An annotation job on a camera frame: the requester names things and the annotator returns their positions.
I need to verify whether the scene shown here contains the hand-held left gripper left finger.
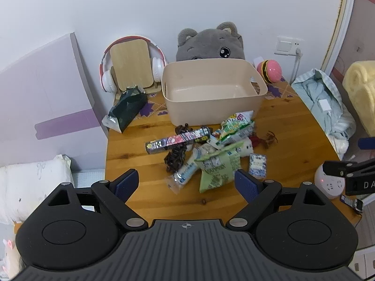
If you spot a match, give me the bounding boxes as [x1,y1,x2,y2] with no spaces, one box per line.
[47,168,148,231]

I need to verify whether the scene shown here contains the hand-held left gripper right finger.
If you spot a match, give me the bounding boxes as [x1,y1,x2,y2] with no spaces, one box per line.
[229,169,327,231]

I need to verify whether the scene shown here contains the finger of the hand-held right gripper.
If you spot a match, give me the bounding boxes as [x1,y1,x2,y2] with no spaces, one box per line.
[323,159,375,180]
[358,137,375,152]

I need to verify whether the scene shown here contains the white red plush toy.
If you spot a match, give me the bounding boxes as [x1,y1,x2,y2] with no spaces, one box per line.
[233,135,263,156]

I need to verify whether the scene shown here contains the dark brown hair claw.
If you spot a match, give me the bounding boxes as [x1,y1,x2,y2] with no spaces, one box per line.
[165,146,187,173]

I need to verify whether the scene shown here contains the blue white wrapper pack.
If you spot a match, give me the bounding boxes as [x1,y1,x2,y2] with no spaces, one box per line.
[167,152,203,195]

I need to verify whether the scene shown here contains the green white snack bag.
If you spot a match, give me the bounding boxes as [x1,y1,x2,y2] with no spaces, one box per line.
[216,110,255,146]

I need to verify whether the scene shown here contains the long dark printed snack pack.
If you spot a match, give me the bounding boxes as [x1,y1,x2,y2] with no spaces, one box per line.
[145,126,213,155]

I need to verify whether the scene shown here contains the beige plastic storage bin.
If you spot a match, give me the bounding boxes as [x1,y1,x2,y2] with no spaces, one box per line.
[161,58,268,126]

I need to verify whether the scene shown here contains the wooden desktop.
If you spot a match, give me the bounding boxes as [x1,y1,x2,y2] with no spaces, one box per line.
[105,82,363,232]

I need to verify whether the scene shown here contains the round white power strip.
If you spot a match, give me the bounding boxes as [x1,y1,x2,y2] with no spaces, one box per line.
[315,163,346,200]

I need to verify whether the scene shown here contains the metal wristwatch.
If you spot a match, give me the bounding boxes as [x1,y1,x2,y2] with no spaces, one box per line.
[340,195,364,213]

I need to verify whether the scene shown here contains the blue cartoon tissue pack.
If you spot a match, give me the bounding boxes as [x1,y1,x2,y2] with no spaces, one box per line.
[249,153,268,178]

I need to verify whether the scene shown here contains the yellow fleece blanket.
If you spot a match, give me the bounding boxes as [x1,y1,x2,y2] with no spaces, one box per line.
[342,60,375,137]

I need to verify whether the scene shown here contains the light blue clothes bundle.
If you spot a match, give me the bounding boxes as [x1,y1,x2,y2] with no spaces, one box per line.
[291,68,357,160]

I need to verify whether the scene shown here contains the dark green tissue pack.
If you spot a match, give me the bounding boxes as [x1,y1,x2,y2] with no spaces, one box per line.
[101,85,149,133]

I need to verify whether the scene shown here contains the purple leaf print mat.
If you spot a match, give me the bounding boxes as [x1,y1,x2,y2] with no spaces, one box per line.
[116,80,296,121]

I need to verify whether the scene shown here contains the white pillow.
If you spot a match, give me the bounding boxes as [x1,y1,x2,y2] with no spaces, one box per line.
[0,154,74,225]

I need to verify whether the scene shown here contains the white pink headphones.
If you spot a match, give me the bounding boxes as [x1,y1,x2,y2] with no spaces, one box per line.
[99,35,168,93]

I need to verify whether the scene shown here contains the lilac white panel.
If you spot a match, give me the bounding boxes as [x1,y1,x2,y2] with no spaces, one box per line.
[0,32,109,173]

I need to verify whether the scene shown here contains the pink burger plush toy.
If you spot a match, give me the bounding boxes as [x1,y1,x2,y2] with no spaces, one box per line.
[257,59,283,84]

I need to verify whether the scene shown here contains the wooden headphone stand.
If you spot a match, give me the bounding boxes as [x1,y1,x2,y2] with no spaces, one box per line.
[109,39,162,100]

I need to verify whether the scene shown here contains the pink white plush toy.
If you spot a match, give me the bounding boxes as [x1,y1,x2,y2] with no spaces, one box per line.
[0,237,24,278]

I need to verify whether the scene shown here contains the grey plush animal toy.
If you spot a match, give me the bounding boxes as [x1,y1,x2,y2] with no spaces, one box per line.
[176,21,246,63]

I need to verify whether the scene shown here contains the white plug with cable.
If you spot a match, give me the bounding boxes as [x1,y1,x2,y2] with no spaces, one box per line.
[289,48,303,85]

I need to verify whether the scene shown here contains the white wall socket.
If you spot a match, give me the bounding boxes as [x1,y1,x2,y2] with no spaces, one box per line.
[274,36,304,57]

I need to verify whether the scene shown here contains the white gold door frame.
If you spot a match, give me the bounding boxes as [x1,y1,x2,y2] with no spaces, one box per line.
[320,0,359,72]

